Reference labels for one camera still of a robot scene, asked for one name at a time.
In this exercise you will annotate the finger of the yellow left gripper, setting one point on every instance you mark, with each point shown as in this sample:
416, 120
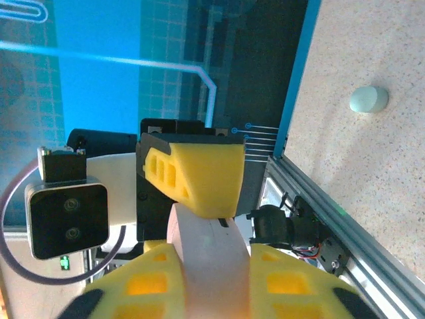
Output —
154, 246
206, 176

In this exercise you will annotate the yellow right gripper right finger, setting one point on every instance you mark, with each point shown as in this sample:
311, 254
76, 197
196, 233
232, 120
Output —
259, 299

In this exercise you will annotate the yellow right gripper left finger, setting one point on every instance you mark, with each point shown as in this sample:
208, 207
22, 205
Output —
172, 282

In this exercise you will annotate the pink earbud charging case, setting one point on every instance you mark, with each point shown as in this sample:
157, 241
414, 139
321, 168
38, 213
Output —
212, 266

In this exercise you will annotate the light green earbud charging case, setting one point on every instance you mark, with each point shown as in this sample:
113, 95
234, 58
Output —
368, 99

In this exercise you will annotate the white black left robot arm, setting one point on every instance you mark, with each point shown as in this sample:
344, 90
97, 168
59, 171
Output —
272, 226

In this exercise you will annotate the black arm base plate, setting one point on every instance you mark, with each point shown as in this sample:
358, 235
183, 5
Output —
335, 262

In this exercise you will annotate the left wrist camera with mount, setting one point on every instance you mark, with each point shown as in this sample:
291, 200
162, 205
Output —
66, 216

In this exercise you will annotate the aluminium front mounting rail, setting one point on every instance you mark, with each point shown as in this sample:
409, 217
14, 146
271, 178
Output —
365, 242

